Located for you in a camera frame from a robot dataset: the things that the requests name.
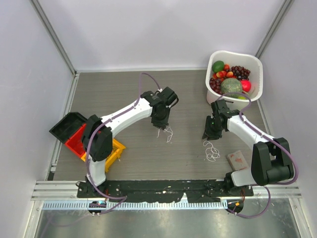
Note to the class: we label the green netted melon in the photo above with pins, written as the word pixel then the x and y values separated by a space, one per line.
pixel 231 87

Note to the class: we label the red plastic bin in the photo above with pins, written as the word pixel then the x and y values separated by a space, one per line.
pixel 74 143

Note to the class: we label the yellow plastic bin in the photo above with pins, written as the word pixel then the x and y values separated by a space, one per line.
pixel 115 154

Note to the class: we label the red pink apple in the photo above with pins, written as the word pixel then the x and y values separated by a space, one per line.
pixel 246 85

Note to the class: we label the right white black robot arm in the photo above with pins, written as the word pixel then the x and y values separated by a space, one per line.
pixel 271 159

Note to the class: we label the white slotted cable duct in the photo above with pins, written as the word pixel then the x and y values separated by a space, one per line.
pixel 96 205

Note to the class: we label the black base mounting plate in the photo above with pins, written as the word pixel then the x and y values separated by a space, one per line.
pixel 168 191

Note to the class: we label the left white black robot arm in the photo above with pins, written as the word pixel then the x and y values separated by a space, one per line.
pixel 99 132

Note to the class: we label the black plastic bin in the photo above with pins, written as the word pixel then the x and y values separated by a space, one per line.
pixel 67 126

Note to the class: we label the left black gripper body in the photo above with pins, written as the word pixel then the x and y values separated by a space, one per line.
pixel 161 120

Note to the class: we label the dark red grape bunch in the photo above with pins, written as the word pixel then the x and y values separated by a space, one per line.
pixel 240 72

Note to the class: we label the dark grape cluster left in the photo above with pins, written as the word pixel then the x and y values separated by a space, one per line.
pixel 215 85

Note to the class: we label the white plastic basket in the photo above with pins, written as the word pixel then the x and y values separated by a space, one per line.
pixel 256 78

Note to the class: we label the stained grey sponge block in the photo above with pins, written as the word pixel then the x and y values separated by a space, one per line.
pixel 237 161

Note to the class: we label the green lime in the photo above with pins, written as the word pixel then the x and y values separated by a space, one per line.
pixel 217 66

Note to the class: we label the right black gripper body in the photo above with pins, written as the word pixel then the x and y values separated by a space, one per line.
pixel 212 130

